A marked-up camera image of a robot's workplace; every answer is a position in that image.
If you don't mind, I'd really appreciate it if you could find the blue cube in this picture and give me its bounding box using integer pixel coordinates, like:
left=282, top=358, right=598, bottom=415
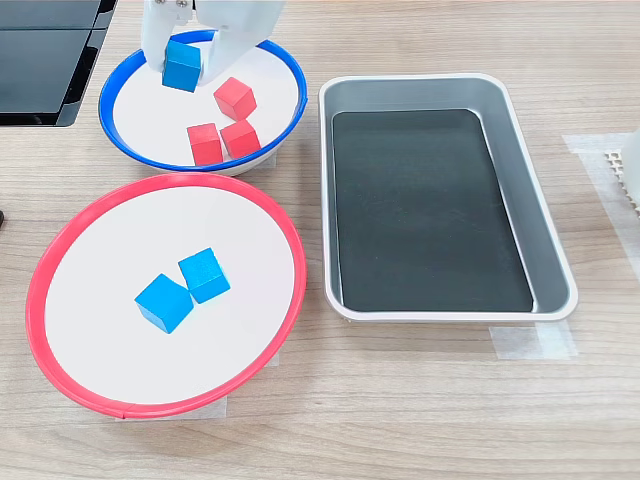
left=161, top=39, right=202, bottom=94
left=133, top=272, right=195, bottom=335
left=177, top=247, right=232, bottom=305

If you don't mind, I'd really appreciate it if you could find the red cube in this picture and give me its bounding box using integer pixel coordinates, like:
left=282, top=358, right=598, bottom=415
left=219, top=118, right=262, bottom=160
left=186, top=122, right=224, bottom=167
left=213, top=76, right=258, bottom=121

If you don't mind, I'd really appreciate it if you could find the blue-rimmed white plate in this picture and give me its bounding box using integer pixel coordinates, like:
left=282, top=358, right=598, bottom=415
left=97, top=29, right=309, bottom=177

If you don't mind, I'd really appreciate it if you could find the black glossy device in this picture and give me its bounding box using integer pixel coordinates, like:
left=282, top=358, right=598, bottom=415
left=0, top=0, right=119, bottom=127

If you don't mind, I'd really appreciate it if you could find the black tray mat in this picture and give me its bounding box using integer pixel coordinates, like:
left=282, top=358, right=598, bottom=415
left=331, top=108, right=535, bottom=314

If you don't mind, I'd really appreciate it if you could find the red-rimmed white plate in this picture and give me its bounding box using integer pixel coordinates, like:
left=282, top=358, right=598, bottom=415
left=25, top=172, right=308, bottom=420

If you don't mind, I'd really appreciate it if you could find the steel tray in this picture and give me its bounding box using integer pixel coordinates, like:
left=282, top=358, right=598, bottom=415
left=318, top=72, right=580, bottom=324

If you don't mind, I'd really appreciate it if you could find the translucent tape strip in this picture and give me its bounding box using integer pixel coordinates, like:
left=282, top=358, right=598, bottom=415
left=488, top=321, right=579, bottom=361

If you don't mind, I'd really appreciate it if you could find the pale perforated base plate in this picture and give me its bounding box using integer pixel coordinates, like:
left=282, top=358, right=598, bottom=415
left=603, top=148, right=640, bottom=220

